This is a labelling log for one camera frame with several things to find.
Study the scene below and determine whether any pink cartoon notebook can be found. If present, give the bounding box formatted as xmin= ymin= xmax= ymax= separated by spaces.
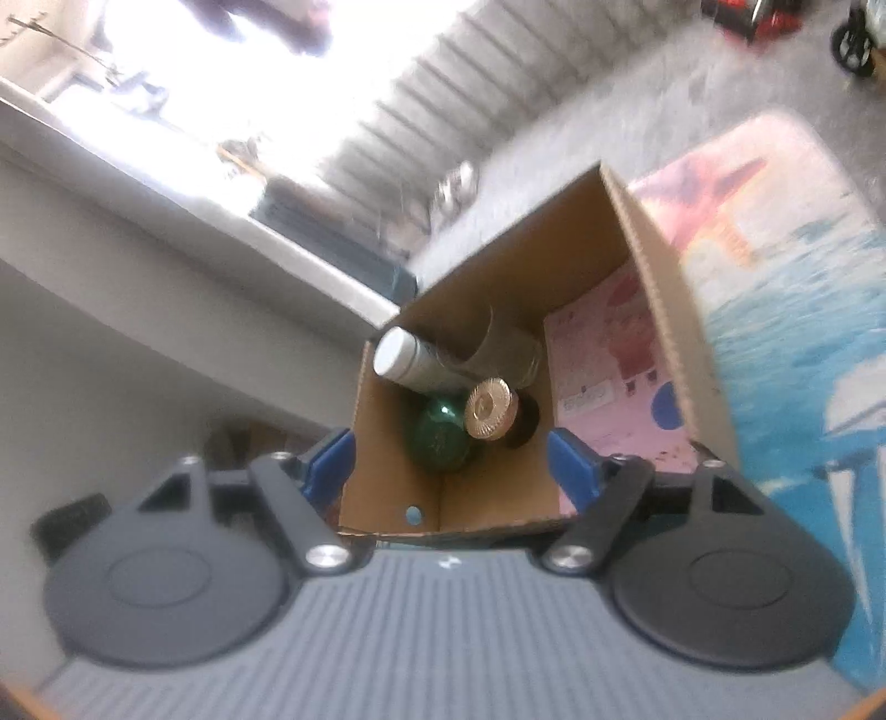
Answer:
xmin=543 ymin=259 xmax=700 ymax=517

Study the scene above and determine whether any round green jar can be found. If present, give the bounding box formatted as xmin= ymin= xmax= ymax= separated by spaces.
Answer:
xmin=405 ymin=391 xmax=478 ymax=479

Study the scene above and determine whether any wheelchair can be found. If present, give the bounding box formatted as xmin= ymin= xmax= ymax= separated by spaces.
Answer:
xmin=699 ymin=0 xmax=886 ymax=70

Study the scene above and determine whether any metal balcony railing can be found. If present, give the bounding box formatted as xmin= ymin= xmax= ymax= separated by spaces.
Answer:
xmin=325 ymin=0 xmax=589 ymax=229

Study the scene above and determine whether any printed cardboard box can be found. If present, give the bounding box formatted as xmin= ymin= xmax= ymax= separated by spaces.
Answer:
xmin=338 ymin=162 xmax=740 ymax=541

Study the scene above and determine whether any gold lidded black jar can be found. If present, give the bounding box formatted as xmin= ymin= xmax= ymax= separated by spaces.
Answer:
xmin=462 ymin=377 xmax=541 ymax=448

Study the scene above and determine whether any clear glass cup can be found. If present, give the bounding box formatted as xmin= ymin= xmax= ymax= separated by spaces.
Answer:
xmin=457 ymin=305 xmax=544 ymax=389

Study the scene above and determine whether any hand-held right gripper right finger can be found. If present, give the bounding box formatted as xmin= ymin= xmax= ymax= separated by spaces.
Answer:
xmin=542 ymin=428 xmax=769 ymax=575

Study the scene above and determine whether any white lidded jar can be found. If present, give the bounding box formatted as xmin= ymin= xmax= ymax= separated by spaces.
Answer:
xmin=372 ymin=325 xmax=486 ymax=395

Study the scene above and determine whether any grey door frame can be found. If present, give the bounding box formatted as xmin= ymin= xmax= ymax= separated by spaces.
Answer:
xmin=256 ymin=176 xmax=416 ymax=306

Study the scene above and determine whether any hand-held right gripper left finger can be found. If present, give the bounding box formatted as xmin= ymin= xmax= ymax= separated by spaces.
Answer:
xmin=135 ymin=428 xmax=357 ymax=575

